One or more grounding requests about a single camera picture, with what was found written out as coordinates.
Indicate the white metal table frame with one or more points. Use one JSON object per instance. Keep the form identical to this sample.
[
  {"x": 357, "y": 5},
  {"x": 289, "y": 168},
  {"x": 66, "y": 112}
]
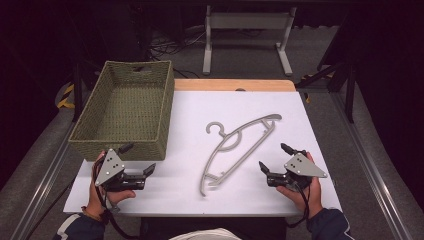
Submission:
[{"x": 246, "y": 20}]

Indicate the grey plastic clothes hanger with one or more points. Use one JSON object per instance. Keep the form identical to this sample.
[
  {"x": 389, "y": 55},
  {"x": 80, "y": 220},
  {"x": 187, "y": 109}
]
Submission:
[{"x": 270, "y": 117}]

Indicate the person's white cloth lap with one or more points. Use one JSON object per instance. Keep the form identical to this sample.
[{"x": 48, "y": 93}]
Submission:
[{"x": 205, "y": 234}]

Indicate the person's right hand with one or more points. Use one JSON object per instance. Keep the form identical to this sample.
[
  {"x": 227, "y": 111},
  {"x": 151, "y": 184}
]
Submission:
[{"x": 313, "y": 200}]

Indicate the person's dark clothing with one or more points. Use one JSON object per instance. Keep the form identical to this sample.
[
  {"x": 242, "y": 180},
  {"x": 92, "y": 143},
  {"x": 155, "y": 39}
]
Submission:
[{"x": 213, "y": 222}]

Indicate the white table mat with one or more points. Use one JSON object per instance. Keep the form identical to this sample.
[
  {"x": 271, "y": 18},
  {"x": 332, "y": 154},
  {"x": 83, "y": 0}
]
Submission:
[{"x": 186, "y": 110}]

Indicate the green woven basket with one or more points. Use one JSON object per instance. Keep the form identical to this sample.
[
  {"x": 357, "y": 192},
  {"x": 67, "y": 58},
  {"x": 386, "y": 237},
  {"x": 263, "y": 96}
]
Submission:
[{"x": 133, "y": 110}]

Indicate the black metal stand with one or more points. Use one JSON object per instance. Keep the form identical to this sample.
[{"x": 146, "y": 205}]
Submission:
[
  {"x": 77, "y": 93},
  {"x": 348, "y": 93}
]

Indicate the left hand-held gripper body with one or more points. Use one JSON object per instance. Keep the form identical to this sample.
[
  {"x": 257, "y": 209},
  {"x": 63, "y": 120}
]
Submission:
[{"x": 111, "y": 166}]

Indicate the aluminium rail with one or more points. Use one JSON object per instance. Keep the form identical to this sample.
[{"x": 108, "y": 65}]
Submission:
[
  {"x": 373, "y": 166},
  {"x": 43, "y": 186}
]

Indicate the yellow black hazard tape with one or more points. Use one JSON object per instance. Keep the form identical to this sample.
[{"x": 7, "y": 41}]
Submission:
[{"x": 65, "y": 96}]

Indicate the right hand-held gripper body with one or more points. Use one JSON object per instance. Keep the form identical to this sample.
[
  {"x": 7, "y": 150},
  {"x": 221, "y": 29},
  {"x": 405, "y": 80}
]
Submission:
[{"x": 301, "y": 166}]

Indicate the person's left hand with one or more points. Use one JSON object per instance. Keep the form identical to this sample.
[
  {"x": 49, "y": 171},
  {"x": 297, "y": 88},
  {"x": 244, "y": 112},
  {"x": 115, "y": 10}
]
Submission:
[{"x": 95, "y": 200}]

